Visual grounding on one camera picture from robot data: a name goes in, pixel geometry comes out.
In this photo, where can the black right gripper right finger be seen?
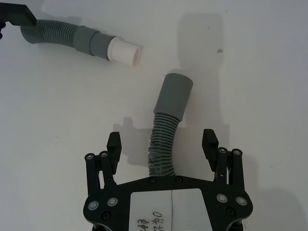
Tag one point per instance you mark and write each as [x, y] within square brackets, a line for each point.
[209, 146]

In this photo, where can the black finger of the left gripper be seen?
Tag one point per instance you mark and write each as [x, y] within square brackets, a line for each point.
[16, 13]

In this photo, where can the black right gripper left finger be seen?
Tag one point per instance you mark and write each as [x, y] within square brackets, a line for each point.
[113, 149]

